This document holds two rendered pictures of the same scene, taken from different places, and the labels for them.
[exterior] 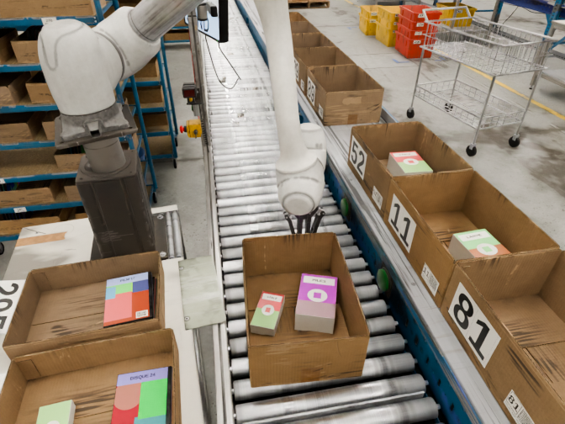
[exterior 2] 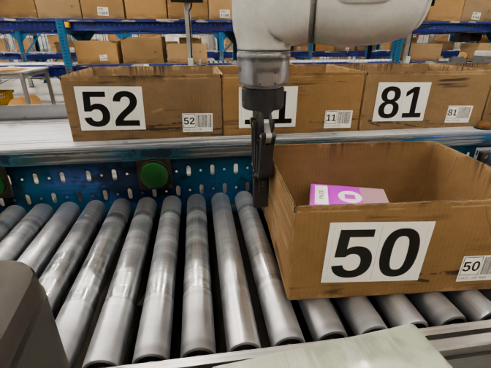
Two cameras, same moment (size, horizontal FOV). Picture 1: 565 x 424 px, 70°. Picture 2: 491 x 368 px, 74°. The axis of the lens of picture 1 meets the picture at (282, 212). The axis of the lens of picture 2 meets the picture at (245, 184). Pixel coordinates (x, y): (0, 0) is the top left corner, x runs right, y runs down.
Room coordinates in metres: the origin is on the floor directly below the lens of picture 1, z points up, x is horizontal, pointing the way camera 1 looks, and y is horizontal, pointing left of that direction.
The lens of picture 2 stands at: (0.99, 0.53, 1.13)
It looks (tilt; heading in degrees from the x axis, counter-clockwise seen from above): 24 degrees down; 272
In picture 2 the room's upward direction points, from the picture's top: straight up
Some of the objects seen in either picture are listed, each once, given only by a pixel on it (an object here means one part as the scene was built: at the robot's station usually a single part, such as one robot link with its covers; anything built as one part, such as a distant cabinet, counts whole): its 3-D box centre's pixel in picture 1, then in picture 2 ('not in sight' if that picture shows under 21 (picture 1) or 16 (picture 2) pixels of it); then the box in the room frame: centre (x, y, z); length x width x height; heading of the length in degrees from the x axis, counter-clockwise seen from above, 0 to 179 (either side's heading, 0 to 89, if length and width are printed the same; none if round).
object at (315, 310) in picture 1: (316, 302); (345, 211); (0.80, -0.10, 0.79); 0.16 x 0.11 x 0.07; 171
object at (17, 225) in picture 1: (34, 211); not in sight; (2.07, 1.59, 0.19); 0.40 x 0.30 x 0.10; 99
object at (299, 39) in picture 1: (307, 52); not in sight; (2.86, -0.16, 0.96); 0.39 x 0.29 x 0.17; 10
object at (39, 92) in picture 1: (77, 82); not in sight; (2.16, 1.11, 0.99); 0.40 x 0.30 x 0.10; 97
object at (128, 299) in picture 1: (129, 299); not in sight; (0.81, 0.46, 0.79); 0.19 x 0.14 x 0.02; 17
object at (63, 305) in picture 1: (95, 304); not in sight; (0.78, 0.55, 0.80); 0.38 x 0.28 x 0.10; 104
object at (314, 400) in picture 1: (332, 399); not in sight; (0.54, -0.13, 0.72); 0.52 x 0.05 x 0.05; 100
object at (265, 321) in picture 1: (268, 313); not in sight; (0.77, 0.04, 0.77); 0.13 x 0.07 x 0.04; 167
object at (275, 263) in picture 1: (297, 301); (374, 206); (0.77, -0.04, 0.83); 0.39 x 0.29 x 0.17; 7
